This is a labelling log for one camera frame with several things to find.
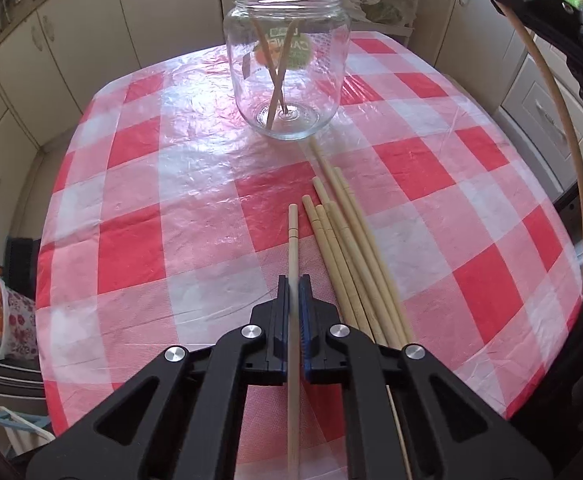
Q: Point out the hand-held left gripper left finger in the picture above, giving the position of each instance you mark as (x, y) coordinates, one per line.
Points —
(284, 340)

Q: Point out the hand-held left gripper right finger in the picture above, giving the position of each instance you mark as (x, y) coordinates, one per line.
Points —
(307, 345)

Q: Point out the bunch of chopsticks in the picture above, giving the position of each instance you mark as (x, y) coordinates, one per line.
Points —
(351, 240)

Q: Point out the clear glass jar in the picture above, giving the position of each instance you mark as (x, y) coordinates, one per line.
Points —
(321, 85)

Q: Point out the white double-door cabinet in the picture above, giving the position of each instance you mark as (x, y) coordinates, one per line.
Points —
(471, 25)

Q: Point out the white drawer cabinet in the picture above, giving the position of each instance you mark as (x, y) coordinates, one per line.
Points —
(536, 110)

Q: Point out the green plastic bag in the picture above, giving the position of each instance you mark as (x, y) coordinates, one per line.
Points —
(389, 12)

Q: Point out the white plastic bag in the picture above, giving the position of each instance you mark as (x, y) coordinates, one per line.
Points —
(364, 0)

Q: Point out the red white checkered tablecloth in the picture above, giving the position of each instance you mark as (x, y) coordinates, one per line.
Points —
(196, 185)

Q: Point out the black bin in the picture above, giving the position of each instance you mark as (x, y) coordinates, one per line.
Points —
(21, 260)

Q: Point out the floral bag with oranges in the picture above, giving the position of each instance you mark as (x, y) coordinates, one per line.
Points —
(1, 320)

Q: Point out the white sink cabinet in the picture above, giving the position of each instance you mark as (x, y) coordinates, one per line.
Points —
(161, 0)

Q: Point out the pale blue frame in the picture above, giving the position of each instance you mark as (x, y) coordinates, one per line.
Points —
(16, 422)

